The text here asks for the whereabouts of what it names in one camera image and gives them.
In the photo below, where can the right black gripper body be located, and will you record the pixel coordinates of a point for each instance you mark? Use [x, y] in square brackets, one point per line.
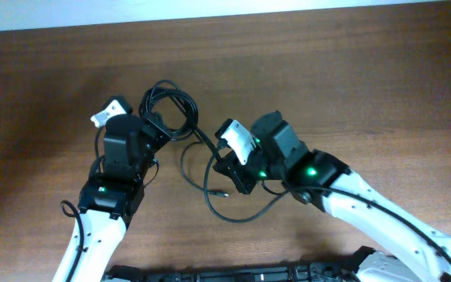
[247, 174]

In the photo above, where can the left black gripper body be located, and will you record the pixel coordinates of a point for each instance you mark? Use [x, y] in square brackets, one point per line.
[156, 135]

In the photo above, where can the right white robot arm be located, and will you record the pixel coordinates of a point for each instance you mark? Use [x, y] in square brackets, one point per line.
[271, 151]

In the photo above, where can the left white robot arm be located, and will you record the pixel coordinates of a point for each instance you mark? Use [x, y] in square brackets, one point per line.
[112, 194]

